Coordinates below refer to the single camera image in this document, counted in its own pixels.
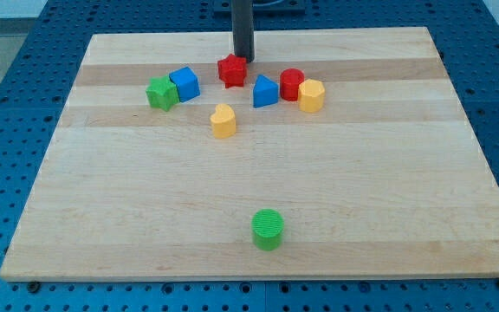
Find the light wooden board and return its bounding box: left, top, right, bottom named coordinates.
left=0, top=27, right=499, bottom=282

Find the yellow octagon block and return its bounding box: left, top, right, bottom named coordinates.
left=298, top=79, right=326, bottom=113

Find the green star block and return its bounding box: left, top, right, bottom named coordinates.
left=146, top=75, right=179, bottom=112

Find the yellow heart block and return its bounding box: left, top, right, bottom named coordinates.
left=210, top=103, right=237, bottom=139

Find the blue cube block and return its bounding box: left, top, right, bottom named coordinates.
left=169, top=67, right=200, bottom=102

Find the blue triangle block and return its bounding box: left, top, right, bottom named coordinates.
left=253, top=75, right=279, bottom=107

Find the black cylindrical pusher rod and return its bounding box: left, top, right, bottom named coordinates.
left=230, top=0, right=255, bottom=63

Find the red star block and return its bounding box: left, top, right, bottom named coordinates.
left=217, top=54, right=247, bottom=88

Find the red cylinder block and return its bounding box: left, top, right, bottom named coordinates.
left=280, top=68, right=305, bottom=101

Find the green cylinder block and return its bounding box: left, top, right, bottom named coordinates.
left=251, top=208, right=284, bottom=251

